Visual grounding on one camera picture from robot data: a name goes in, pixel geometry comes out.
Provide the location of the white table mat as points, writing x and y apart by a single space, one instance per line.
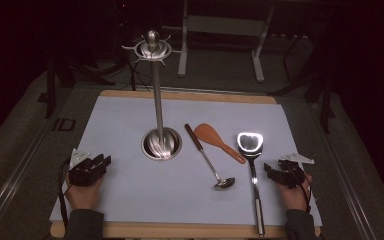
166 196

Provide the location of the person's right hand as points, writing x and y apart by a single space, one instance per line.
296 198

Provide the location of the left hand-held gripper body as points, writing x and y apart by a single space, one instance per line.
83 173

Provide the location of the person's left hand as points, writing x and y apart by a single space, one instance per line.
84 196

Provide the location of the steel turner spatula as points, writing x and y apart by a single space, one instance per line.
250 143

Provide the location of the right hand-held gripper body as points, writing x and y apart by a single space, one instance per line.
291 175

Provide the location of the white metal frame stand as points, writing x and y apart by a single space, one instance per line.
225 26

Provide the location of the steel utensil rack stand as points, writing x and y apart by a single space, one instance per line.
159 100

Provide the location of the wooden rice spatula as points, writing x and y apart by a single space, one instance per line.
210 135

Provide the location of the black floor plate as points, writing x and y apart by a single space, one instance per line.
64 124

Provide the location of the black metal stand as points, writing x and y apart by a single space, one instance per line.
325 100
50 90

